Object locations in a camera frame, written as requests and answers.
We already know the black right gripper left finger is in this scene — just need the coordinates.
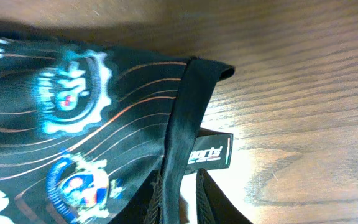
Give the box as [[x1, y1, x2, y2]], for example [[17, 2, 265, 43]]
[[109, 170, 162, 224]]

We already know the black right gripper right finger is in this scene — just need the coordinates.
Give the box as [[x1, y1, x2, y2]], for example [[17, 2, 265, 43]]
[[196, 169, 252, 224]]

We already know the black orange-patterned t-shirt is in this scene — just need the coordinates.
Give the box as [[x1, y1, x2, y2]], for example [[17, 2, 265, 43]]
[[0, 36, 235, 223]]

